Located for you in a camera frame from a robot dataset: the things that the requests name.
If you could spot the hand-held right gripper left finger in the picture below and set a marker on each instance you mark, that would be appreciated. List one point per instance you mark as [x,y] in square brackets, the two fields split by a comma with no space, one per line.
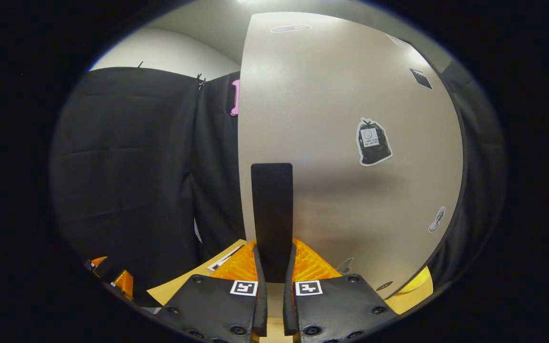
[212,309]

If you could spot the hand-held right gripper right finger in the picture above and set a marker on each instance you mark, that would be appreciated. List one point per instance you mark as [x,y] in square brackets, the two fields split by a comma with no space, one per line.
[341,309]

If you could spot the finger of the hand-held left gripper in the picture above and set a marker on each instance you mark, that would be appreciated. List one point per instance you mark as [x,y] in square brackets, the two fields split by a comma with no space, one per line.
[125,283]
[98,261]

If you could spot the yellow plush toy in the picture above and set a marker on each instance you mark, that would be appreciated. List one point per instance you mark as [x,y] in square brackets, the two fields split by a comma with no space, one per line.
[417,283]

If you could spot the black backdrop cloth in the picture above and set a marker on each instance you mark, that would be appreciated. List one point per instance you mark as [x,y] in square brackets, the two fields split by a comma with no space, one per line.
[127,166]

